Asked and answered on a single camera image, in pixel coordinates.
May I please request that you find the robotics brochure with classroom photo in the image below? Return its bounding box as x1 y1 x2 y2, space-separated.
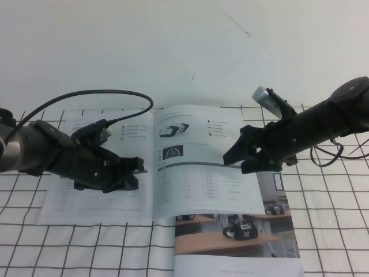
174 170 305 277

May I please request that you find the white product catalogue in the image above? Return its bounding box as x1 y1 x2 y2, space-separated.
36 104 268 227

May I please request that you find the dark right camera cable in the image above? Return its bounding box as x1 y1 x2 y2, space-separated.
310 137 369 168

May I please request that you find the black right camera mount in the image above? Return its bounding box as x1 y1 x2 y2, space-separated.
266 87 298 122

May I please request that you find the black left camera cable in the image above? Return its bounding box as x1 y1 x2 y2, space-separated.
0 89 155 145

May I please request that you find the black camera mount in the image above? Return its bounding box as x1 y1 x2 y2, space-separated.
266 87 298 122
70 119 110 149

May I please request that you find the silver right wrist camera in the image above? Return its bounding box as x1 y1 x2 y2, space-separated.
252 85 282 118

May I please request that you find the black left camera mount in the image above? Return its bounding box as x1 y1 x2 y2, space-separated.
70 119 110 149

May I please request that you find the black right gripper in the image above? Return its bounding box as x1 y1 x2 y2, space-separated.
223 97 352 176

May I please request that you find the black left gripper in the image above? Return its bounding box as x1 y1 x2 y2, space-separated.
17 119 145 194

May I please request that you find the white black-grid tablecloth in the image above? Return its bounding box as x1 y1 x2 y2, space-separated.
0 103 369 277

